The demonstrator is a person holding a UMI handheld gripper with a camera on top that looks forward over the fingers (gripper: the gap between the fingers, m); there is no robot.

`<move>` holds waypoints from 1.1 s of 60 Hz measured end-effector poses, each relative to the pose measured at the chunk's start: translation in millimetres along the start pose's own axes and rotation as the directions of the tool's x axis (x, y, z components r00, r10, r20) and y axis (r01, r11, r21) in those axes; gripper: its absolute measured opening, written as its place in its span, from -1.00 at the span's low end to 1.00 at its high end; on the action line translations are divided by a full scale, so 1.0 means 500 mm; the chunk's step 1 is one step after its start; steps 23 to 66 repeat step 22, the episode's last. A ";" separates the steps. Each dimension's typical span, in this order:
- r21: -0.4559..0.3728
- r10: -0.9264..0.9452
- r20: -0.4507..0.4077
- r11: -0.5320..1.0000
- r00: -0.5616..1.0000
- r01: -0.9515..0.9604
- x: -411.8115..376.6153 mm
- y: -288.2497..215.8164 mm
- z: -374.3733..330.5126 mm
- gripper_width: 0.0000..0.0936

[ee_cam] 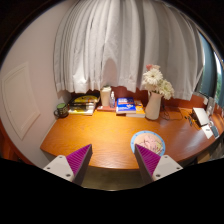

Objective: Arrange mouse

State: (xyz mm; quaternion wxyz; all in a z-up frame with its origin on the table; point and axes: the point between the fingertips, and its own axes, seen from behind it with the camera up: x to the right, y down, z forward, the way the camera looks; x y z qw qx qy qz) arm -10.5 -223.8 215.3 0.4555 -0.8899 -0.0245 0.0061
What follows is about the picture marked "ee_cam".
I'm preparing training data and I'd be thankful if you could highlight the round blue-rimmed mouse pad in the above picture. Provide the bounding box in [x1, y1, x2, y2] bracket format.
[130, 130, 166, 157]

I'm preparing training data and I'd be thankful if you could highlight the white paper sheet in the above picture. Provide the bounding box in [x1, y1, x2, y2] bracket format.
[200, 123, 215, 140]

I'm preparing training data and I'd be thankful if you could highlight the white pleated curtain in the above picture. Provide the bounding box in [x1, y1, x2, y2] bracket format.
[53, 0, 205, 101]

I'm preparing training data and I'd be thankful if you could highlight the pink computer mouse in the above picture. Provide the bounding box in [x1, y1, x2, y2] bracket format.
[143, 134, 161, 154]

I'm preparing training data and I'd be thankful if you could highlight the dark mug with green inside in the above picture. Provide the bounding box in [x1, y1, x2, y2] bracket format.
[53, 102, 70, 119]

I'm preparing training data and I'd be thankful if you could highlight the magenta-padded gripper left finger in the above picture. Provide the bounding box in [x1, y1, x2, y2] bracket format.
[43, 143, 94, 186]

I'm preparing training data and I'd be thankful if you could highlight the small clear spray bottle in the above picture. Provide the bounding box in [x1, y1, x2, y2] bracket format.
[109, 90, 116, 109]

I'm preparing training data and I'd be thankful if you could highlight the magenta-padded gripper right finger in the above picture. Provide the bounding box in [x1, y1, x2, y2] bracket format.
[134, 143, 184, 186]

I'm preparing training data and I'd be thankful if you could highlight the grey laptop computer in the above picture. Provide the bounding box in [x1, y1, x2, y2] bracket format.
[191, 106, 211, 128]

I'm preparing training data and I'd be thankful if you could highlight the yellow-spined thick book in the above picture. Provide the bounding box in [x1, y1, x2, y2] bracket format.
[68, 108, 96, 117]

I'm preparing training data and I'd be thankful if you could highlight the glass window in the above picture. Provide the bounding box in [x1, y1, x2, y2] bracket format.
[196, 31, 224, 108]

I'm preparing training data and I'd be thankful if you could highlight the flat red notebook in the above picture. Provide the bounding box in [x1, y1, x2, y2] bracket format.
[96, 104, 118, 113]

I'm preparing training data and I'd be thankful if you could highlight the white ceramic vase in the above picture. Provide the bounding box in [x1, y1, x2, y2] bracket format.
[144, 90, 163, 121]

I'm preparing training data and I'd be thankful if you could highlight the white flower bouquet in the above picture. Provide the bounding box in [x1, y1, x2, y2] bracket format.
[141, 63, 175, 101]

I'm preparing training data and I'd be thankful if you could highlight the orange-covered book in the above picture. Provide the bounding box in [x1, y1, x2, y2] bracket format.
[125, 99, 146, 119]

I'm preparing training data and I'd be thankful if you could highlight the blue-covered book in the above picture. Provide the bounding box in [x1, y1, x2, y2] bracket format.
[115, 96, 137, 115]

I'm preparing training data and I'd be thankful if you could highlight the black cable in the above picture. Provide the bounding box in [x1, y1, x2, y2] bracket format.
[159, 99, 181, 121]

